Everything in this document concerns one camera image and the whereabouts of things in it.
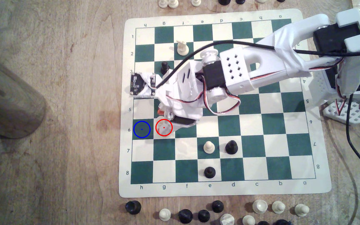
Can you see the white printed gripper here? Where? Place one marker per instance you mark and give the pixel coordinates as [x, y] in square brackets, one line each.
[183, 123]

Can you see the tall white chess piece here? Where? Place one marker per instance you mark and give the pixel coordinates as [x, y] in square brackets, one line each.
[162, 129]

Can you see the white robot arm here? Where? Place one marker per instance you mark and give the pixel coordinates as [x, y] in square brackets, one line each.
[280, 40]

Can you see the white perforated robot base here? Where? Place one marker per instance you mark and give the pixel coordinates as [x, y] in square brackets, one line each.
[348, 114]

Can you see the white chess pawn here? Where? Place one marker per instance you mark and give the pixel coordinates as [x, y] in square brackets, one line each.
[173, 3]
[248, 220]
[163, 3]
[196, 2]
[278, 207]
[165, 214]
[209, 147]
[301, 210]

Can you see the black chess pawn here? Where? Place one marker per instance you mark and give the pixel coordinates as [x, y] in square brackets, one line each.
[210, 172]
[165, 66]
[217, 206]
[203, 216]

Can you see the black chess rook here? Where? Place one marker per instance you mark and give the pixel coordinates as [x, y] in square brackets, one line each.
[133, 207]

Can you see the black chess knight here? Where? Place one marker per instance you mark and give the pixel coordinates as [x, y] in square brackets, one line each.
[185, 216]

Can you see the green white chess mat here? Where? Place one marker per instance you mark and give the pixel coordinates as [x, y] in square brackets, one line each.
[261, 175]

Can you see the white chess knight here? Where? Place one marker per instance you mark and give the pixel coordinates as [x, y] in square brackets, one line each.
[227, 220]

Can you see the white pawn on f2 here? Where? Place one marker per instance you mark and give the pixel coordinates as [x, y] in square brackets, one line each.
[183, 49]

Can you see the taped camera circuit board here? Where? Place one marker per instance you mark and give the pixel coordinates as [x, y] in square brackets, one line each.
[137, 84]

